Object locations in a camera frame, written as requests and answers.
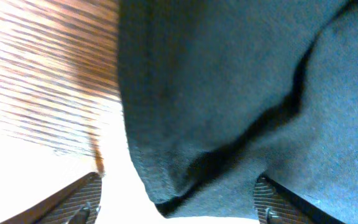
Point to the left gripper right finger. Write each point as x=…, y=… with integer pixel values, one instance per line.
x=275, y=204

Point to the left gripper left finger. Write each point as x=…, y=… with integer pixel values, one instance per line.
x=65, y=204

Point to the black t-shirt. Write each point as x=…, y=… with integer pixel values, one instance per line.
x=218, y=93

